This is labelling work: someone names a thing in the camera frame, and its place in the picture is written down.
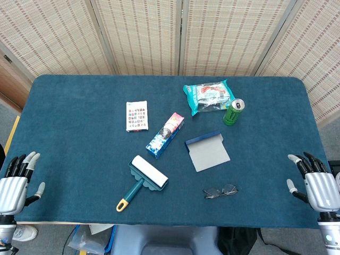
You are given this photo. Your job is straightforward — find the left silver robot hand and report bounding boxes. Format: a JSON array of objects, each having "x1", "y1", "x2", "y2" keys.
[{"x1": 0, "y1": 151, "x2": 46, "y2": 216}]

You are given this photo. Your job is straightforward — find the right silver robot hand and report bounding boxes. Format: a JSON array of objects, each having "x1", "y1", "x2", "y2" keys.
[{"x1": 286, "y1": 151, "x2": 340, "y2": 213}]

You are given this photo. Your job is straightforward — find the thin-framed eyeglasses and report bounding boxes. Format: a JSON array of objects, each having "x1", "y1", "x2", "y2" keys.
[{"x1": 203, "y1": 184, "x2": 239, "y2": 200}]

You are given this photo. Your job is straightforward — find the blue glasses case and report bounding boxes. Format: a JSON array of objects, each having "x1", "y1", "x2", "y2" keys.
[{"x1": 184, "y1": 130, "x2": 231, "y2": 173}]

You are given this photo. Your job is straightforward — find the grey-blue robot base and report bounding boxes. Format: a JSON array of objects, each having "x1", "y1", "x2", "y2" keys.
[{"x1": 110, "y1": 225, "x2": 220, "y2": 255}]

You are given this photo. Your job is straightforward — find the white sneaker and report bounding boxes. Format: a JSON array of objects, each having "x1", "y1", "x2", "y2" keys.
[{"x1": 12, "y1": 225, "x2": 39, "y2": 242}]

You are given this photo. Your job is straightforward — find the blue tablecloth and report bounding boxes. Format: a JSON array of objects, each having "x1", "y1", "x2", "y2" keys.
[{"x1": 5, "y1": 74, "x2": 337, "y2": 229}]

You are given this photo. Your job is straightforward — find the clear plastic bag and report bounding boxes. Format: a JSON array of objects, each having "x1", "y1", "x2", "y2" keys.
[{"x1": 67, "y1": 232, "x2": 106, "y2": 254}]

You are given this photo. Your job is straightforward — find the white spiral notebook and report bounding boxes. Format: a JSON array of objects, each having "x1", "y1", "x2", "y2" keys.
[{"x1": 89, "y1": 224, "x2": 115, "y2": 235}]

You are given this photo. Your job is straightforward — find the black bag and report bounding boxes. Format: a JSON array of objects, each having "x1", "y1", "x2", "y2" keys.
[{"x1": 217, "y1": 227, "x2": 258, "y2": 255}]

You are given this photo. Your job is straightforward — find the brown wooden cabinet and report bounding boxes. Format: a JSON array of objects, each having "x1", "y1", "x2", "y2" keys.
[{"x1": 0, "y1": 50, "x2": 33, "y2": 113}]

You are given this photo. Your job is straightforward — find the blue storage bin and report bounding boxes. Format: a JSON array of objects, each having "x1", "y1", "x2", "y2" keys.
[{"x1": 73, "y1": 224, "x2": 117, "y2": 254}]

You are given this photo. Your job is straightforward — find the green energy drink can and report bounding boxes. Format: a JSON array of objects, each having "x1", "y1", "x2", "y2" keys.
[{"x1": 222, "y1": 98, "x2": 246, "y2": 126}]

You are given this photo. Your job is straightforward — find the woven folding screen panel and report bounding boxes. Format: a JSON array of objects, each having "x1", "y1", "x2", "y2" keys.
[
  {"x1": 254, "y1": 0, "x2": 340, "y2": 127},
  {"x1": 182, "y1": 0, "x2": 297, "y2": 78},
  {"x1": 90, "y1": 0, "x2": 184, "y2": 77},
  {"x1": 0, "y1": 0, "x2": 115, "y2": 78}
]

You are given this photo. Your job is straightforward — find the teal lint roller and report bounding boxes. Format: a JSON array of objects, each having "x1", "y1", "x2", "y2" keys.
[{"x1": 115, "y1": 155, "x2": 169, "y2": 213}]

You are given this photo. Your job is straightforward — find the white picture card box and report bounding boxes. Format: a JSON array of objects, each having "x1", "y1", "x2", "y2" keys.
[{"x1": 125, "y1": 100, "x2": 149, "y2": 133}]

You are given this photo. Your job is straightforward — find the teal snack bag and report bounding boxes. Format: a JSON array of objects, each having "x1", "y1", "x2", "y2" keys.
[{"x1": 183, "y1": 79, "x2": 236, "y2": 117}]

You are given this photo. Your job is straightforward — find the blue cookie box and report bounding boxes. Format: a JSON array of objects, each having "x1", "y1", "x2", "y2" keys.
[{"x1": 145, "y1": 112, "x2": 185, "y2": 159}]

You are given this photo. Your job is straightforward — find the black floor cable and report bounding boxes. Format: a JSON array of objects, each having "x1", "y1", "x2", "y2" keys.
[{"x1": 62, "y1": 227, "x2": 78, "y2": 255}]

